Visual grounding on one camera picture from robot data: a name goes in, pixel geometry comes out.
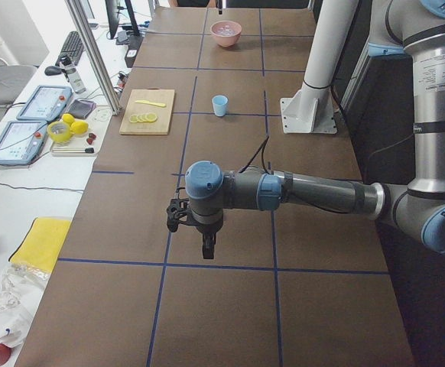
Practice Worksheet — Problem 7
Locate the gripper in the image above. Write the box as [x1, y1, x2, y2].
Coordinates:
[192, 209, 223, 259]

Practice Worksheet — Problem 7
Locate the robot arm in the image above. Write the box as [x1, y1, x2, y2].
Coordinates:
[167, 1, 445, 259]

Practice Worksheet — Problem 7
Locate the light blue plastic cup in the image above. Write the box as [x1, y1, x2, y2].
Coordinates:
[212, 95, 229, 117]

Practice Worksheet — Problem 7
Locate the pink bowl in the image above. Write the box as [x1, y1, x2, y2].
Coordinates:
[210, 21, 242, 47]

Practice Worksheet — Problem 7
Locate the black monitor stand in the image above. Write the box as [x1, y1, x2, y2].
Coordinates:
[105, 0, 144, 46]

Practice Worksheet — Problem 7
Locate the yellow plastic knife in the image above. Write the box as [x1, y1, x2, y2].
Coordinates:
[135, 99, 167, 108]

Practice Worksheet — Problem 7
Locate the bamboo cutting board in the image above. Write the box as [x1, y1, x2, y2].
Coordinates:
[119, 89, 175, 135]

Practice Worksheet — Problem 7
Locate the white tray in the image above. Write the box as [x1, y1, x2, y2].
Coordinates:
[50, 132, 102, 157]

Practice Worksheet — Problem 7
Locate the black keyboard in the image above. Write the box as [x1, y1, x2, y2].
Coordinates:
[55, 31, 84, 67]

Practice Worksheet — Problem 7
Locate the white bear coaster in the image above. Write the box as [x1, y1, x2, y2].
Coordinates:
[89, 106, 112, 123]

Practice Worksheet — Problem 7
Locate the whole yellow lemon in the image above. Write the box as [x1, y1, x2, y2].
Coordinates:
[70, 120, 89, 135]
[62, 113, 75, 125]

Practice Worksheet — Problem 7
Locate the yellow cloth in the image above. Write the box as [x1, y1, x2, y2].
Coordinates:
[9, 217, 71, 274]

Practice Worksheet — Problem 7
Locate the grey purple pouch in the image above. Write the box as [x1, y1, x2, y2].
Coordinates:
[67, 99, 96, 119]

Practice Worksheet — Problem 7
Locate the yellow tape roll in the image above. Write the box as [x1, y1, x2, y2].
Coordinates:
[47, 121, 73, 143]

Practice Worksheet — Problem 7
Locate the black computer mouse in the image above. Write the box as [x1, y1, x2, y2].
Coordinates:
[44, 66, 62, 76]

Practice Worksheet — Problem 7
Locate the far teach pendant tablet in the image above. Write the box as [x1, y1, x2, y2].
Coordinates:
[17, 85, 73, 122]

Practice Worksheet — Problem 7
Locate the teach pendant tablet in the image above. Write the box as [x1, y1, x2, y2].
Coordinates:
[17, 85, 73, 122]
[0, 120, 48, 166]

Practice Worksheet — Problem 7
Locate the clear plastic bag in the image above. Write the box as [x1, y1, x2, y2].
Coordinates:
[0, 265, 50, 348]

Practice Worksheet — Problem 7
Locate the near teach pendant tablet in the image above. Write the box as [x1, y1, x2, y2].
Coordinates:
[0, 120, 48, 166]

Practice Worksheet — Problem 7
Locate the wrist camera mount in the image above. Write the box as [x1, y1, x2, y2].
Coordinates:
[166, 198, 192, 232]

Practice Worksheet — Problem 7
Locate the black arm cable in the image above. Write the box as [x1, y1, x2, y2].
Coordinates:
[239, 134, 271, 173]

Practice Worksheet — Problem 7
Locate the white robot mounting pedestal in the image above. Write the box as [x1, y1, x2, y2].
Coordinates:
[280, 0, 358, 134]

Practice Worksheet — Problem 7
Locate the aluminium frame post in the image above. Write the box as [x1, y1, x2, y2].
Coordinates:
[65, 0, 122, 115]

